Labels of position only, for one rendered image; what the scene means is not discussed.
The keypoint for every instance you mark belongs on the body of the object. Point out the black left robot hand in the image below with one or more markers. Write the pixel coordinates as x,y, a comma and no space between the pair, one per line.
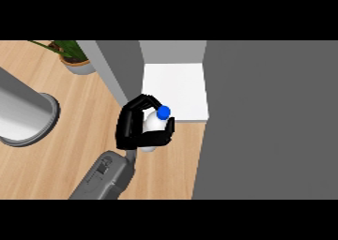
128,131

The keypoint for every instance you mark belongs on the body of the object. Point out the white water bottle blue cap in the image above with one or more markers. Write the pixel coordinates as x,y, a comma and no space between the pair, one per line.
153,122

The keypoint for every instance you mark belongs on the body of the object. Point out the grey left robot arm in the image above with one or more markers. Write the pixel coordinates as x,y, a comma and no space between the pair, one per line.
105,176

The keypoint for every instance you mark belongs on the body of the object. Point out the grey cabinet with white shelf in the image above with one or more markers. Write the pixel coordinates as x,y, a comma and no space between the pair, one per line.
168,84

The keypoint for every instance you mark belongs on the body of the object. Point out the grey cabinet door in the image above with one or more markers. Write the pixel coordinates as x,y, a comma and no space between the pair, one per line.
273,120

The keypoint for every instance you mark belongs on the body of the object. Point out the large grey cylinder appliance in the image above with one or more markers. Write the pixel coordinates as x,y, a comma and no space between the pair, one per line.
16,109

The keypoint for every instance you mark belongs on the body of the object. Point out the potted green plant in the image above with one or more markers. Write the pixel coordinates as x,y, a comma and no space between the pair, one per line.
72,56

